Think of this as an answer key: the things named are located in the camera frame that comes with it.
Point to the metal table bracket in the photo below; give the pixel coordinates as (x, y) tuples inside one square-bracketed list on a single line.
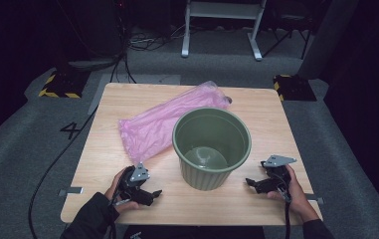
[(71, 191), (316, 199)]

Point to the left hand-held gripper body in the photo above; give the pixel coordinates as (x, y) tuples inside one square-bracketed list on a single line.
[(134, 186)]

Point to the person's right hand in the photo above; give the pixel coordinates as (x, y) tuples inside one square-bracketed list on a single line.
[(298, 199)]

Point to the black yellow striped base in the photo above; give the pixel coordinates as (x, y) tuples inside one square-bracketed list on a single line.
[(62, 88), (296, 89)]

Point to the green plastic trash bin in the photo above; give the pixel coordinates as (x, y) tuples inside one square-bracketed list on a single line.
[(207, 181)]

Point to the grey column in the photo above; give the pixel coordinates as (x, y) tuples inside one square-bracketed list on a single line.
[(326, 40)]

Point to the white metal stand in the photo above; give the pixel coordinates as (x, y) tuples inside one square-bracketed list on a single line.
[(223, 10)]

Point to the black tripod stand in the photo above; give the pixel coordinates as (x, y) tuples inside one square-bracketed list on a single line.
[(288, 33)]

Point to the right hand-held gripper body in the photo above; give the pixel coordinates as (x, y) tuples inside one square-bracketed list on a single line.
[(278, 179)]

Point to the pink plastic bag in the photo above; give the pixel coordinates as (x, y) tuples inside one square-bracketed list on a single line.
[(150, 129)]

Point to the person's left hand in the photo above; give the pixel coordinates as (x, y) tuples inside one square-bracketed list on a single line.
[(113, 194)]

